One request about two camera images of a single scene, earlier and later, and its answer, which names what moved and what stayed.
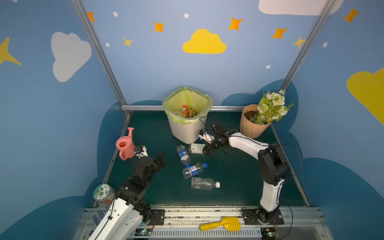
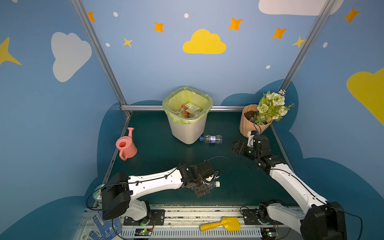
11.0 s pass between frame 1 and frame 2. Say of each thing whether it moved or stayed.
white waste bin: stayed
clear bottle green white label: moved
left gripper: moved
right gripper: moved
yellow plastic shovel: stayed
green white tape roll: stayed
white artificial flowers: stayed
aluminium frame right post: stayed
